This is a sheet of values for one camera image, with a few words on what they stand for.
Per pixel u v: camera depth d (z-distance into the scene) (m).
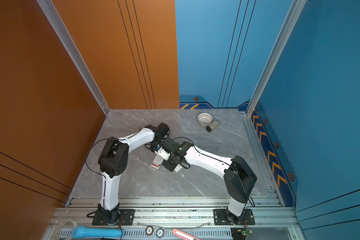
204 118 1.12
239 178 0.46
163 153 0.74
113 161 0.54
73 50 0.84
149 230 0.70
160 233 0.70
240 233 0.70
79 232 0.67
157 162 0.92
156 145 0.77
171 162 0.70
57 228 0.70
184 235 0.69
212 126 1.08
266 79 0.97
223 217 0.73
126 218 0.73
